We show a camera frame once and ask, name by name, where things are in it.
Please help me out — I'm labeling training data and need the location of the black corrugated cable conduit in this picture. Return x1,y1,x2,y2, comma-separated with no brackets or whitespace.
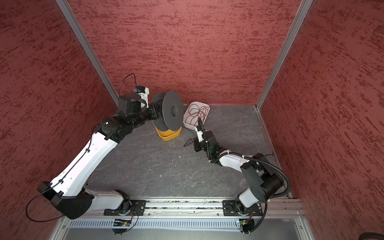
196,116,292,199

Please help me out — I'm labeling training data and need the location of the right small circuit board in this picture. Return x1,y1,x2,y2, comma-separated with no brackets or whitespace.
237,219,255,234

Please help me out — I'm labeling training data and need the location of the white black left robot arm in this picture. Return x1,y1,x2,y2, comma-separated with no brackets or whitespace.
38,104,161,220

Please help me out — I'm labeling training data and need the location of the small circuit board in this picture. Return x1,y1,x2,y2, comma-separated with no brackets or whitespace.
112,219,132,235
237,219,255,234

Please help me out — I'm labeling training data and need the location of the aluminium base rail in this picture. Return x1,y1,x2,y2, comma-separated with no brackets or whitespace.
64,197,305,218

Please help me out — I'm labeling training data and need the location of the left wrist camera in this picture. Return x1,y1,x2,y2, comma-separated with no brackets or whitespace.
118,86,150,115

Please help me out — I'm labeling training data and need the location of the yellow plastic tray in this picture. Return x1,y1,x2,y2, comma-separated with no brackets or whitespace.
155,128,182,142

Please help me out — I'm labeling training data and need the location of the red thin cable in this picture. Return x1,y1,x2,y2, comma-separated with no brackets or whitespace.
185,103,210,127

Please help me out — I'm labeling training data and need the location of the grey perforated cable spool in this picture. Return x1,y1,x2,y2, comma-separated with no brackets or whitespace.
152,91,184,132

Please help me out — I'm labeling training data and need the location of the aluminium corner post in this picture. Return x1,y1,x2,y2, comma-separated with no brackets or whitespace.
56,0,119,105
256,0,313,112

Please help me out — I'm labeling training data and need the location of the left small circuit board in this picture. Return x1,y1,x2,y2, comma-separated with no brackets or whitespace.
112,219,132,235

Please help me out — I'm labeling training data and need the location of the aluminium corner post right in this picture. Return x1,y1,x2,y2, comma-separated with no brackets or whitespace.
256,0,313,112

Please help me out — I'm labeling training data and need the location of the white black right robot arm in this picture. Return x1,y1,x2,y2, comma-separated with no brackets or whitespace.
194,130,285,215

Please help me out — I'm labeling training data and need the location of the white plastic tray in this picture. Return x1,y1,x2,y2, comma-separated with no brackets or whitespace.
183,101,211,131

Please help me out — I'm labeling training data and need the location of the aluminium corner post left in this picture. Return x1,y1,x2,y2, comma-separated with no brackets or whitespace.
56,0,119,105

